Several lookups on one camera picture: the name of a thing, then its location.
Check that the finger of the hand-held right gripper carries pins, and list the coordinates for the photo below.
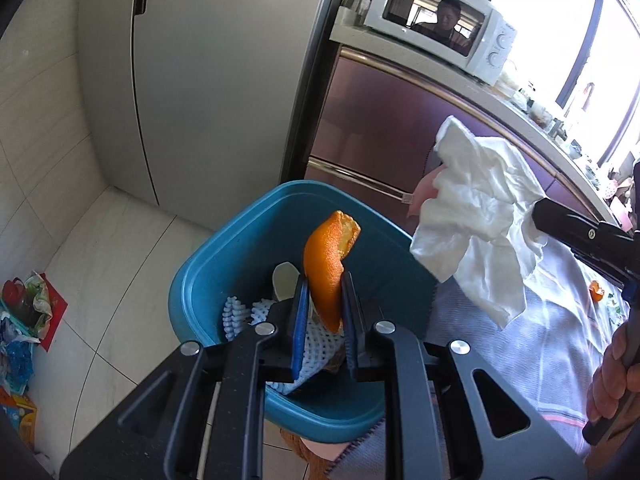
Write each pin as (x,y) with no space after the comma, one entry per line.
(585,235)

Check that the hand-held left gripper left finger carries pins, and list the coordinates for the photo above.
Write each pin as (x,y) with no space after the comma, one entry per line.
(299,325)

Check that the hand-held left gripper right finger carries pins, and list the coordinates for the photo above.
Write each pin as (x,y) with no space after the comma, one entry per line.
(350,325)

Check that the white paper cup blue dots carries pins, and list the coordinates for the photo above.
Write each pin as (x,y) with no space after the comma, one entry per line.
(285,280)

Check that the long orange peel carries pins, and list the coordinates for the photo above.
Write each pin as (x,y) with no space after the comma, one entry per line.
(325,265)

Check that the blue plastic bin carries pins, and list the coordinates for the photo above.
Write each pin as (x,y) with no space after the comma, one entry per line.
(230,250)

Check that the white tissue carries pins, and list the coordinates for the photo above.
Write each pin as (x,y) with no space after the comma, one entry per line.
(475,220)

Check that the person's right hand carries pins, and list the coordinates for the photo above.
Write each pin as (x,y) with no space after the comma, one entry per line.
(607,380)

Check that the clear green plastic wrapper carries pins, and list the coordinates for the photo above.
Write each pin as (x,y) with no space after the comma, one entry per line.
(616,307)

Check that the white foam fruit net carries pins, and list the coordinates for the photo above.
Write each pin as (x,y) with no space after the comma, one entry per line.
(315,355)

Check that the small orange peel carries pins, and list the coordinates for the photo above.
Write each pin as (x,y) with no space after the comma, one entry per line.
(596,291)

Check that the pink bowl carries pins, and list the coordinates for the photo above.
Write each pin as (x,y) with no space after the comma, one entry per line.
(622,215)

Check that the grey striped tablecloth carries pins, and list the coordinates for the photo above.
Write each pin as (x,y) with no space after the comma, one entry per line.
(545,360)

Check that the kitchen faucet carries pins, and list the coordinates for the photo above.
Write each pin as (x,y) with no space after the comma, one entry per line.
(585,97)

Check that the pink cloth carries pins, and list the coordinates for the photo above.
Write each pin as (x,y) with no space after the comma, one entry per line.
(425,195)

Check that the purple kitchen cabinet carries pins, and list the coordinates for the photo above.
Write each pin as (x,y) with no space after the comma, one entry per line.
(370,125)

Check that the white microwave oven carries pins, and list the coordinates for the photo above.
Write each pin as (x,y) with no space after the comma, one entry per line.
(492,40)

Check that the red paper sheet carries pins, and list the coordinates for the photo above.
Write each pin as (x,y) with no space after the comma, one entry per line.
(55,315)

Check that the grey refrigerator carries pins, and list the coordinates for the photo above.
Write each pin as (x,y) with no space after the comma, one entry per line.
(215,85)

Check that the pile of plastic bags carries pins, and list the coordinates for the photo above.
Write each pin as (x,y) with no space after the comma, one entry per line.
(17,330)

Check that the colourful cardboard box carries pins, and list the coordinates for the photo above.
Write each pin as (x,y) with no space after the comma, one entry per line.
(17,417)

